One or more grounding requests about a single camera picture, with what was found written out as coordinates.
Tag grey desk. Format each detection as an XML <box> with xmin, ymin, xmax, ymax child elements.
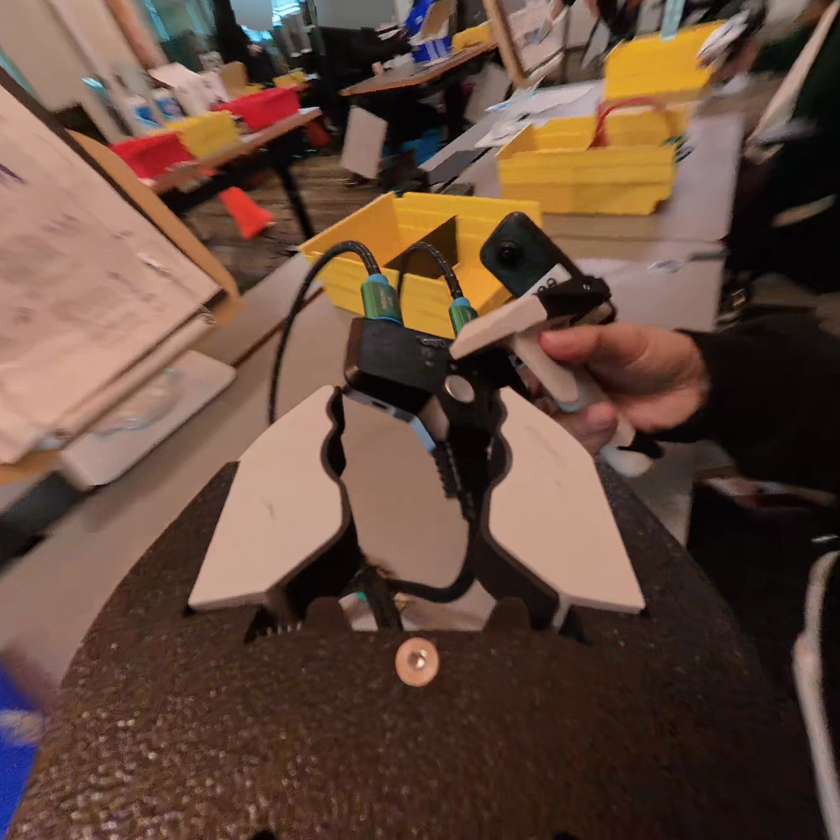
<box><xmin>0</xmin><ymin>217</ymin><xmax>731</xmax><ymax>664</ymax></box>

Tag green plug hdmi cable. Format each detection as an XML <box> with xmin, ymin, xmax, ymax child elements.
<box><xmin>392</xmin><ymin>241</ymin><xmax>481</xmax><ymax>340</ymax></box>
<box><xmin>266</xmin><ymin>239</ymin><xmax>404</xmax><ymax>426</ymax></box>

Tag red cable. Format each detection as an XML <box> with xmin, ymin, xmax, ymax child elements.
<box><xmin>592</xmin><ymin>97</ymin><xmax>658</xmax><ymax>150</ymax></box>

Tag white tray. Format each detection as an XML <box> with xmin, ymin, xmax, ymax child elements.
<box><xmin>61</xmin><ymin>350</ymin><xmax>238</xmax><ymax>491</ymax></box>

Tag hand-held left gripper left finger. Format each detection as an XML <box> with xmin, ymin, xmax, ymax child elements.
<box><xmin>188</xmin><ymin>385</ymin><xmax>363</xmax><ymax>613</ymax></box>

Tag person's right forearm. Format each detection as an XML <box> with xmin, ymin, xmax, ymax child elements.
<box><xmin>682</xmin><ymin>314</ymin><xmax>840</xmax><ymax>501</ymax></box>

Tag black hdmi switch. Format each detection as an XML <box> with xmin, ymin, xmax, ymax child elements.
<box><xmin>343</xmin><ymin>317</ymin><xmax>526</xmax><ymax>631</ymax></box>

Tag wooden table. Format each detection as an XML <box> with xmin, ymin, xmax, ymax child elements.
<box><xmin>150</xmin><ymin>107</ymin><xmax>327</xmax><ymax>242</ymax></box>

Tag orange cone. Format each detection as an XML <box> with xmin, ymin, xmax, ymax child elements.
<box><xmin>217</xmin><ymin>185</ymin><xmax>277</xmax><ymax>242</ymax></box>

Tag yellow divided plastic bin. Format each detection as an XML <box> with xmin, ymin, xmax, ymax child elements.
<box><xmin>298</xmin><ymin>190</ymin><xmax>544</xmax><ymax>339</ymax></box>

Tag person's dark pants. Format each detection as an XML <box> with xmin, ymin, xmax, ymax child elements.
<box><xmin>684</xmin><ymin>472</ymin><xmax>840</xmax><ymax>840</ymax></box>

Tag person's right hand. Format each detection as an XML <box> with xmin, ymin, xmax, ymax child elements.
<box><xmin>538</xmin><ymin>322</ymin><xmax>713</xmax><ymax>460</ymax></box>

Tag loose white papers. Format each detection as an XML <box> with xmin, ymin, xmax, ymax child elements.
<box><xmin>472</xmin><ymin>84</ymin><xmax>599</xmax><ymax>150</ymax></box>

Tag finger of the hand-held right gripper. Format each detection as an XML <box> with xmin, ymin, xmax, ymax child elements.
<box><xmin>448</xmin><ymin>295</ymin><xmax>552</xmax><ymax>362</ymax></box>

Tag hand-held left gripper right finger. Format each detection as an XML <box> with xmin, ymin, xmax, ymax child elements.
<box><xmin>476</xmin><ymin>386</ymin><xmax>647</xmax><ymax>627</ymax></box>

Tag red plastic bin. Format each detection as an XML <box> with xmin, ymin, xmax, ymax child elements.
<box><xmin>109</xmin><ymin>131</ymin><xmax>196</xmax><ymax>182</ymax></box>
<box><xmin>212</xmin><ymin>85</ymin><xmax>304</xmax><ymax>133</ymax></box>

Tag blue plastic bin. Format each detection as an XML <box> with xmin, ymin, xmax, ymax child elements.
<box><xmin>0</xmin><ymin>648</ymin><xmax>48</xmax><ymax>824</ymax></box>

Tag wooden board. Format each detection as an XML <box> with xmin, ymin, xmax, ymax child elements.
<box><xmin>66</xmin><ymin>128</ymin><xmax>242</xmax><ymax>306</ymax></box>

